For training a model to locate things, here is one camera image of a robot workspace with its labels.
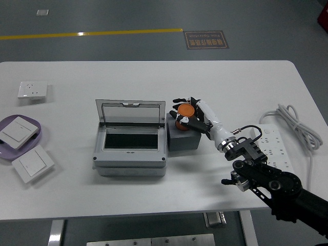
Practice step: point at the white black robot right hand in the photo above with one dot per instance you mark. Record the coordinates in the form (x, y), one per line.
(216, 128)

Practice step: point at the orange cylinder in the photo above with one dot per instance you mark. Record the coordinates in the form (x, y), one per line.
(185, 110)

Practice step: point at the grey box with clear lid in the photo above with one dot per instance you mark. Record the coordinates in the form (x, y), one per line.
(128, 161)

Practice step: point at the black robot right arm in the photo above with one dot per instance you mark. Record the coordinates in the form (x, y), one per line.
(282, 182)

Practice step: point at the grey cube with round hole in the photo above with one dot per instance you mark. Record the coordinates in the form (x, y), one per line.
(183, 142)

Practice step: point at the white power strip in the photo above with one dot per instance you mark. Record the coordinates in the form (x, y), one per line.
(276, 143)

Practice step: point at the white table leg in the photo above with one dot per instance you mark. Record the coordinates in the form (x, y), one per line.
(248, 228)

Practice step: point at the red object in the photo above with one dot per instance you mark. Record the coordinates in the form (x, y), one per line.
(324, 18)

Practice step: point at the small square floor plate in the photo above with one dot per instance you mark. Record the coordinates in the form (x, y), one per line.
(42, 12)

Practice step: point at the purple tray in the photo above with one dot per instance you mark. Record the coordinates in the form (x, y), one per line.
(5, 155)

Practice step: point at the grey metal bracket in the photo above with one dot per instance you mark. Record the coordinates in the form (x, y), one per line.
(215, 219)

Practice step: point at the grey metal base plate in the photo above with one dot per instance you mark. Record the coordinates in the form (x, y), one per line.
(183, 240)
(120, 242)

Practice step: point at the white wall switch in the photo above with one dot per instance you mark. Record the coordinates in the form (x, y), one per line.
(32, 164)
(16, 132)

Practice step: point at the white wall socket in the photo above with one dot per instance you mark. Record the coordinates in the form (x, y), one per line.
(32, 89)

